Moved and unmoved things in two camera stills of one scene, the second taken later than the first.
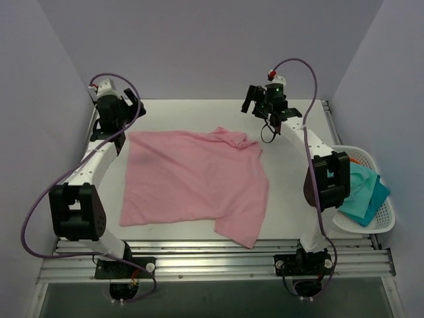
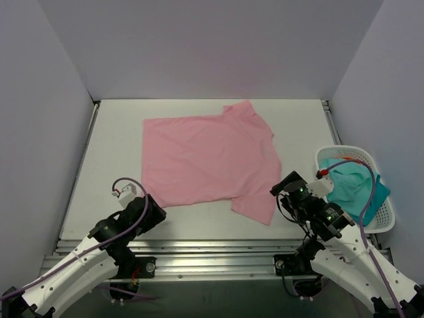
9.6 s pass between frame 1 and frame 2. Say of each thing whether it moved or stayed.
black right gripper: moved
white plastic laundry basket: stayed
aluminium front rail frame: stayed
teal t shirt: stayed
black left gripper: moved
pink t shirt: moved
